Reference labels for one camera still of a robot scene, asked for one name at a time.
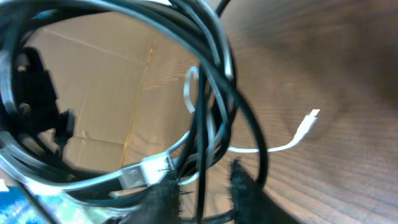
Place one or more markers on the cardboard box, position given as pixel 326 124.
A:
pixel 123 80

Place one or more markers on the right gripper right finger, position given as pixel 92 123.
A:
pixel 251 204

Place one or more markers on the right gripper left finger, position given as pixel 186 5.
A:
pixel 161 204

